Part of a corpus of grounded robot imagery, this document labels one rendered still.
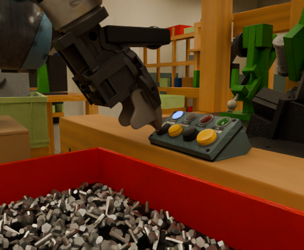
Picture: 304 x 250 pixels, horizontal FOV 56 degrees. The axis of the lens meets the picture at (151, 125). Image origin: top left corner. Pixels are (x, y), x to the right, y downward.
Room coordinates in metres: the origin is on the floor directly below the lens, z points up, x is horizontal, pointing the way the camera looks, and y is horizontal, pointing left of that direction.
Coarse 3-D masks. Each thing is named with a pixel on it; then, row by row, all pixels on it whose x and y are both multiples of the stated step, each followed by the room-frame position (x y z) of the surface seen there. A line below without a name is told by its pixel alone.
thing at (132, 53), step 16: (96, 16) 0.39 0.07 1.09; (80, 32) 0.39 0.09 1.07; (96, 32) 0.41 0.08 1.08; (64, 48) 0.38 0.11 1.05; (80, 48) 0.40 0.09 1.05; (96, 48) 0.41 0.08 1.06; (112, 48) 0.42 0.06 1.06; (128, 48) 0.42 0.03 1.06; (80, 64) 0.41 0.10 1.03; (96, 64) 0.41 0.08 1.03; (112, 64) 0.40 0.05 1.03; (128, 64) 0.42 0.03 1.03; (80, 80) 0.43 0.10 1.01; (96, 80) 0.39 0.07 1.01; (112, 80) 0.41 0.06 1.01; (128, 80) 0.42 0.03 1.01; (96, 96) 0.42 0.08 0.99; (112, 96) 0.41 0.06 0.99
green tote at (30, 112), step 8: (32, 96) 1.31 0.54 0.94; (40, 96) 1.07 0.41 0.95; (0, 104) 0.90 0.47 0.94; (8, 104) 0.91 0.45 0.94; (16, 104) 0.92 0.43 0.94; (24, 104) 0.93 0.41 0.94; (32, 104) 0.94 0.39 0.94; (40, 104) 0.95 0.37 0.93; (0, 112) 0.90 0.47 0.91; (8, 112) 0.91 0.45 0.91; (16, 112) 0.92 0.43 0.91; (24, 112) 0.93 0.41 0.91; (32, 112) 0.94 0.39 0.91; (40, 112) 0.95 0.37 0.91; (16, 120) 0.92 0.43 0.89; (24, 120) 0.93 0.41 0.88; (32, 120) 0.94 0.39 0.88; (40, 120) 0.95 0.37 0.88; (32, 128) 0.94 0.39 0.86; (40, 128) 0.95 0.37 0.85; (32, 136) 0.94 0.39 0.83; (40, 136) 0.95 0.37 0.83; (32, 144) 0.94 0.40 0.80; (40, 144) 0.95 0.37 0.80; (48, 144) 0.96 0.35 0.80
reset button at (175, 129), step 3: (171, 126) 0.47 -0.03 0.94; (174, 126) 0.47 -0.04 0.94; (177, 126) 0.46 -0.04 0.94; (180, 126) 0.46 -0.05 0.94; (168, 129) 0.47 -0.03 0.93; (171, 129) 0.46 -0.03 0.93; (174, 129) 0.46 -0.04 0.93; (177, 129) 0.46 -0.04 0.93; (180, 129) 0.46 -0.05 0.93; (168, 132) 0.47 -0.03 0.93; (171, 132) 0.46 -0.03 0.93; (174, 132) 0.46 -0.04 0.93; (177, 132) 0.46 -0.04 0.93; (180, 132) 0.46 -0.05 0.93; (171, 135) 0.46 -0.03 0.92; (174, 135) 0.46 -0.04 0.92
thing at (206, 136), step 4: (200, 132) 0.42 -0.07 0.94; (204, 132) 0.41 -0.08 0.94; (208, 132) 0.41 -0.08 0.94; (212, 132) 0.41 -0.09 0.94; (200, 136) 0.41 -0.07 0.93; (204, 136) 0.40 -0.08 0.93; (208, 136) 0.40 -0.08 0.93; (212, 136) 0.40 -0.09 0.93; (200, 140) 0.40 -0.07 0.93; (204, 140) 0.40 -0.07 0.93; (208, 140) 0.40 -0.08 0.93; (212, 140) 0.40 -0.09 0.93; (200, 144) 0.41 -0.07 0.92; (204, 144) 0.40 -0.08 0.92
